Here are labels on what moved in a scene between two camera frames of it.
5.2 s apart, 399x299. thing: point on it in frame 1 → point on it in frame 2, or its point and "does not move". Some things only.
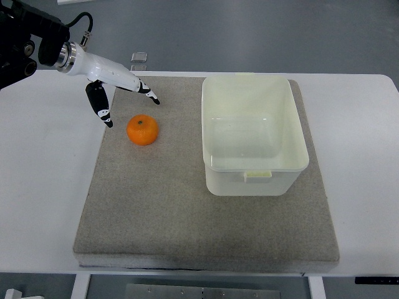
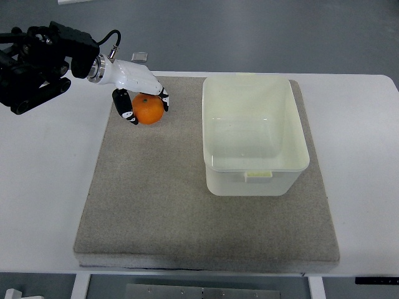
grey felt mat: (149, 207) does not move
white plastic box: (253, 138) does not move
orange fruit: (142, 129) → (148, 109)
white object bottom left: (12, 293) does not move
